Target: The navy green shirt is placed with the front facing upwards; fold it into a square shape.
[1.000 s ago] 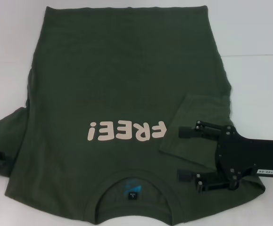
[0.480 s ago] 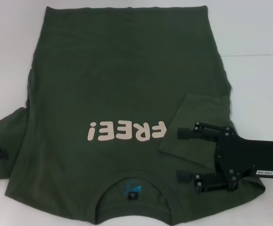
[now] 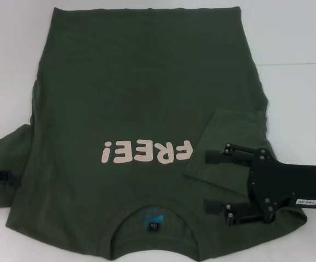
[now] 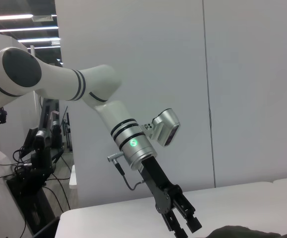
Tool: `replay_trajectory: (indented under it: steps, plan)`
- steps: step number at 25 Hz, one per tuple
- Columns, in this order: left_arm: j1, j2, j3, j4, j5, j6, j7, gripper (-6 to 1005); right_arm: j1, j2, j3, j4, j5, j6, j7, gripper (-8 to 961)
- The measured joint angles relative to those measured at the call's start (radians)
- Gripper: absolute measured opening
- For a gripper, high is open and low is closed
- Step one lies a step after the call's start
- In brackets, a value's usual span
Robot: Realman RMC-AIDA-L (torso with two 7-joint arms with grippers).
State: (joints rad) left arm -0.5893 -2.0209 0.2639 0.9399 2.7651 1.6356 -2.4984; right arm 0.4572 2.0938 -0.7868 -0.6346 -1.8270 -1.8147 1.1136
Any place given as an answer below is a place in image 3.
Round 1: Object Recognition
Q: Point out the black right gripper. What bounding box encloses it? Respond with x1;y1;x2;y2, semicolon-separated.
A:
204;142;316;229

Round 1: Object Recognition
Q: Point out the dark green printed t-shirt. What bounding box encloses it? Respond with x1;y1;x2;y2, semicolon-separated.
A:
0;5;309;262

